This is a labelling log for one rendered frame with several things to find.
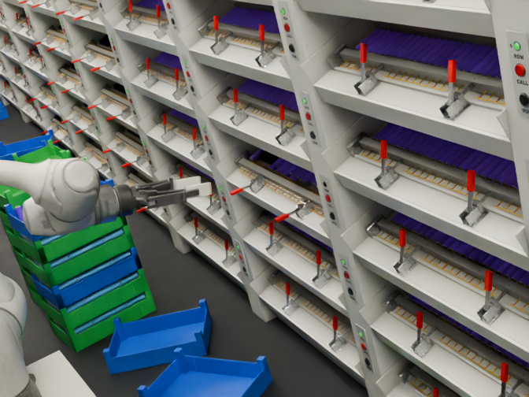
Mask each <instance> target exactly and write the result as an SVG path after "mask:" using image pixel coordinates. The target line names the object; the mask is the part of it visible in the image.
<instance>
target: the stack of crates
mask: <svg viewBox="0 0 529 397"><path fill-rule="evenodd" d="M59 153H60V155H61V158H59V159H67V158H70V157H68V155H67V153H66V150H61V151H59ZM29 198H31V196H30V195H29V194H28V193H27V192H25V191H22V190H20V189H17V188H14V187H7V186H2V185H0V218H1V221H2V224H3V226H4V229H5V230H6V235H7V236H8V239H9V242H10V244H11V247H12V248H13V252H14V254H15V257H16V259H17V262H18V265H19V266H20V270H21V272H22V274H23V277H24V280H25V282H26V285H27V287H28V290H29V292H30V295H31V298H32V301H33V302H35V303H36V304H37V305H39V306H40V307H42V308H43V305H42V303H41V301H40V298H39V295H38V292H37V291H36V288H35V285H34V282H33V280H32V278H31V274H30V272H29V270H28V267H27V264H26V262H25V260H24V256H23V254H22V252H21V249H20V246H19V244H18V242H17V238H16V236H15V234H14V231H13V228H12V225H11V224H10V221H9V218H8V216H7V213H6V210H5V207H4V205H6V204H9V203H10V204H11V205H12V207H13V209H15V207H16V206H22V205H23V203H24V202H25V201H26V200H28V199H29Z"/></svg>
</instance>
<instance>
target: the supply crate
mask: <svg viewBox="0 0 529 397"><path fill-rule="evenodd" d="M100 183H101V185H103V184H109V185H111V187H113V186H115V184H114V182H113V179H111V178H109V179H108V180H106V181H105V182H104V181H101V180H100ZM4 207H5V210H6V213H7V216H8V218H9V221H10V224H11V225H12V228H14V229H15V230H17V231H18V232H19V233H21V234H22V235H24V236H26V237H28V238H29V239H30V240H32V241H34V242H35V241H38V240H40V239H42V238H44V237H45V236H34V235H32V234H30V232H29V231H28V230H27V229H26V227H25V225H24V222H23V221H21V220H19V217H18V215H17V212H16V210H15V209H13V207H12V205H11V204H10V203H9V204H6V205H4Z"/></svg>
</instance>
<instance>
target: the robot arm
mask: <svg viewBox="0 0 529 397"><path fill-rule="evenodd" d="M0 185H2V186H7V187H14V188H17V189H20V190H22V191H25V192H27V193H28V194H29V195H30V196H31V198H29V199H28V200H26V201H25V202H24V203H23V209H22V214H23V221H24V225H25V227H26V229H27V230H28V231H29V232H30V234H32V235H34V236H59V235H64V234H69V233H73V232H78V231H81V230H84V229H85V228H87V227H90V226H92V225H98V224H103V223H108V222H112V221H115V220H116V219H117V217H124V216H128V215H132V214H133V213H134V208H135V207H136V206H140V207H145V206H147V209H153V208H155V207H159V206H167V205H172V204H177V203H182V202H185V203H186V202H187V199H192V198H197V197H201V196H205V195H211V194H212V187H211V183H210V182H208V183H203V184H201V177H200V176H194V177H190V178H185V179H181V180H174V181H173V178H169V181H168V180H160V181H156V182H152V183H148V184H141V185H134V186H133V185H132V186H130V187H129V186H128V185H127V184H121V185H116V186H113V187H111V185H109V184H103V185H101V183H100V177H99V175H98V171H97V170H96V168H95V167H94V166H93V165H92V164H91V163H90V162H88V161H86V160H83V159H81V158H67V159H49V158H48V159H47V160H45V161H44V162H42V163H39V164H30V163H24V162H18V161H7V160H0ZM27 312H28V308H27V301H26V298H25V295H24V293H23V291H22V290H21V288H20V286H19V285H18V284H17V283H16V282H15V281H14V280H12V279H10V278H8V277H7V276H4V275H3V274H1V273H0V397H42V396H41V394H40V392H39V389H38V388H37V386H36V384H35V381H36V379H35V375H34V374H33V373H29V374H28V371H27V368H26V365H25V362H24V352H23V345H22V337H23V334H24V330H25V326H26V321H27Z"/></svg>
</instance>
